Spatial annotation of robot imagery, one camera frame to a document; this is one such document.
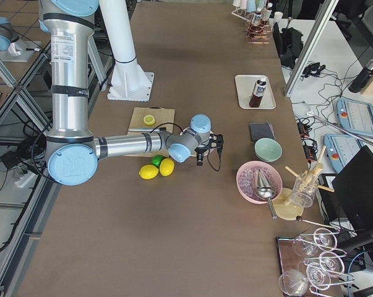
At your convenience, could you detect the teach pendant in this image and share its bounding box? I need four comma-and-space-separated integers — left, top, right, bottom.
337, 97, 373, 138
324, 134, 364, 173

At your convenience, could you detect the bottle lying in rack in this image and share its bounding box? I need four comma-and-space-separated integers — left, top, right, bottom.
251, 7, 262, 27

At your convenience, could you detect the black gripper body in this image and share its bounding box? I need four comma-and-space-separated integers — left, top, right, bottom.
195, 134, 224, 166

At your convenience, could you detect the yellow lemon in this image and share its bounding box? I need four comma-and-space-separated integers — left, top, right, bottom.
159, 158, 175, 176
139, 164, 159, 179

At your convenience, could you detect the upper teach pendant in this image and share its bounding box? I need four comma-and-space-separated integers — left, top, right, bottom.
337, 97, 373, 138

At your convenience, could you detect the grey folded cloth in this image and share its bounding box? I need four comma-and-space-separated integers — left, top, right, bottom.
249, 122, 275, 142

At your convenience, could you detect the green bowl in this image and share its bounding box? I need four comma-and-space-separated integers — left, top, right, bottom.
254, 138, 283, 163

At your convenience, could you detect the lower teach pendant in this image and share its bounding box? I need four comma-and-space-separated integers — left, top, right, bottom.
324, 134, 364, 173

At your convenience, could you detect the steel ice scoop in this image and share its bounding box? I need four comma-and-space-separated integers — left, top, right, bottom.
254, 169, 278, 220

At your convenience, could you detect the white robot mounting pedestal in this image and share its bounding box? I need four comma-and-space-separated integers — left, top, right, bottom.
98, 0, 155, 102

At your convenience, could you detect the wooden cutting board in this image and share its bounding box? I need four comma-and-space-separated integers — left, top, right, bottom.
122, 106, 176, 158

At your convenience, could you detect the black water bottle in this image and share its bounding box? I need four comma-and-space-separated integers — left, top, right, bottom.
348, 59, 373, 93

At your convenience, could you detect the cream rabbit tray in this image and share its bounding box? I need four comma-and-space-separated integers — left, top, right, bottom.
234, 74, 276, 110

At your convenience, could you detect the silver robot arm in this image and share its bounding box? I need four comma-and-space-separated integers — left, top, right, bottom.
38, 1, 223, 186
0, 17, 50, 62

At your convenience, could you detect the wooden cup stand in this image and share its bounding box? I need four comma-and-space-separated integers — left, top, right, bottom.
274, 145, 335, 220

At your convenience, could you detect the dark tea bottle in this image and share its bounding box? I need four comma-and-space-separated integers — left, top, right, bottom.
249, 76, 267, 108

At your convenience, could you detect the halved lemon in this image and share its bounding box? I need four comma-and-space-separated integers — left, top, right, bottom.
143, 114, 156, 126

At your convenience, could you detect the lower yellow lemon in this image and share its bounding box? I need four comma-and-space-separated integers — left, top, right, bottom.
139, 164, 159, 179

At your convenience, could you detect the upper yellow lemon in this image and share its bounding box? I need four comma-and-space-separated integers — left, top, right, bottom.
159, 158, 175, 176

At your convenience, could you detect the copper wire bottle rack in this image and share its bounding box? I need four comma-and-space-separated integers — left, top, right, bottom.
246, 20, 273, 44

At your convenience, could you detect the green lime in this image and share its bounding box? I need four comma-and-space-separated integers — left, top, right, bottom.
151, 155, 166, 168

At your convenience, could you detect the pink ice bowl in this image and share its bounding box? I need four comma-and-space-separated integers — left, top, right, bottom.
236, 161, 283, 204

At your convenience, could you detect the black monitor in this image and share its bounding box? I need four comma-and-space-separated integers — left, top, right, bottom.
333, 146, 373, 230

